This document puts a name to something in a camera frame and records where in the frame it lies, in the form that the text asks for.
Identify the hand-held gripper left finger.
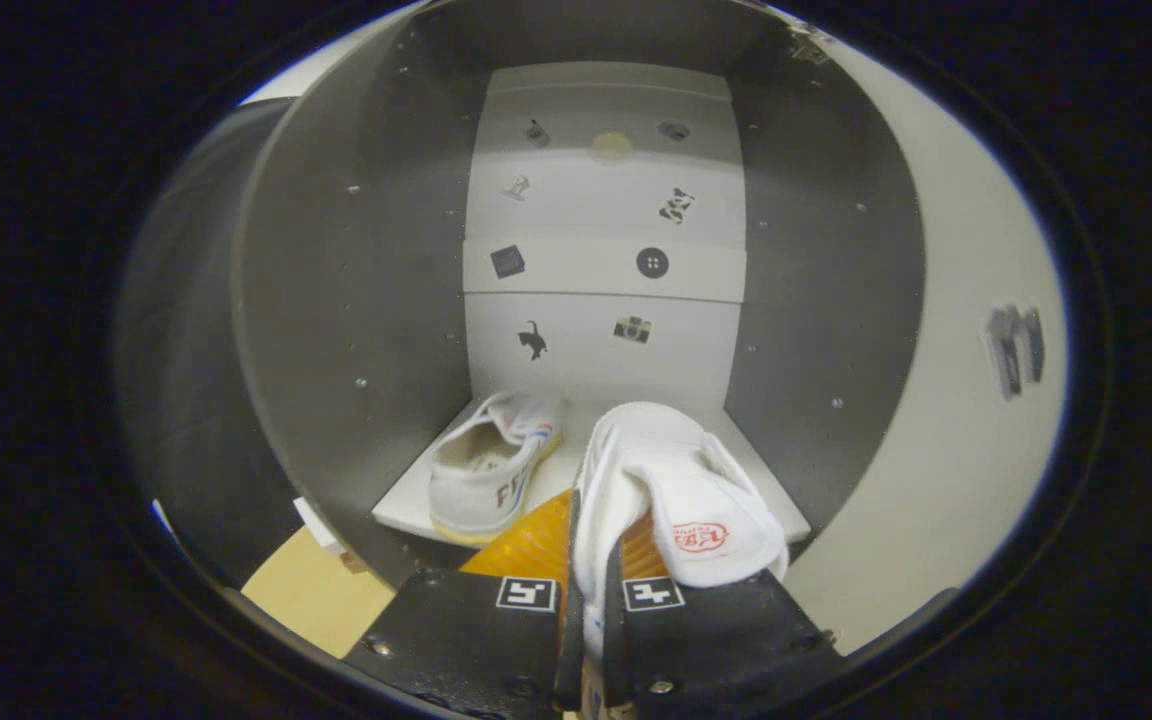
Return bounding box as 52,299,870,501
341,488,585,720

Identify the grey shoe cabinet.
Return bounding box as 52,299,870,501
231,0,927,591

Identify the white canvas shoe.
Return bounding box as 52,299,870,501
573,402,790,661
428,392,565,546

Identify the black backdrop cloth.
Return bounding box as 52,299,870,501
116,100,287,591

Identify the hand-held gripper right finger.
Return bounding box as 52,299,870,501
601,510,842,720

